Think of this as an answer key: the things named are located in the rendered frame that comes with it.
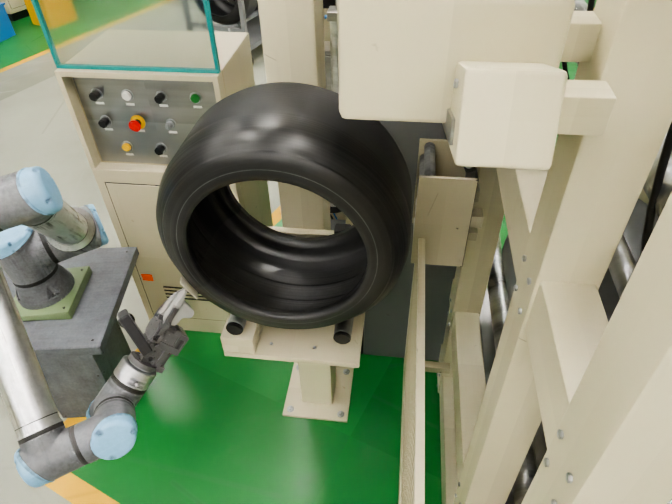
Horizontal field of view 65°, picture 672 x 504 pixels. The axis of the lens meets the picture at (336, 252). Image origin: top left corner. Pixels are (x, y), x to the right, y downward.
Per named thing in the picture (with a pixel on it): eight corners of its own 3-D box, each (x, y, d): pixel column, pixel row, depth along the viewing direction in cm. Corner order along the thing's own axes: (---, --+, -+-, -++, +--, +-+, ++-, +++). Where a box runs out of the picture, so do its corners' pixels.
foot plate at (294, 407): (294, 363, 239) (294, 360, 238) (353, 368, 236) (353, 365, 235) (282, 416, 219) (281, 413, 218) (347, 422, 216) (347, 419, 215)
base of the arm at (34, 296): (9, 312, 182) (-6, 292, 175) (31, 273, 196) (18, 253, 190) (63, 307, 181) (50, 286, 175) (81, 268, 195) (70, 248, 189)
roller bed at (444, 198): (412, 221, 169) (419, 138, 150) (459, 224, 168) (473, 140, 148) (410, 263, 155) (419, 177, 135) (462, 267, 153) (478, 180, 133)
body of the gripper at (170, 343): (183, 324, 135) (156, 364, 135) (154, 310, 130) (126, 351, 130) (191, 336, 129) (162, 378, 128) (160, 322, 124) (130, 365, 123)
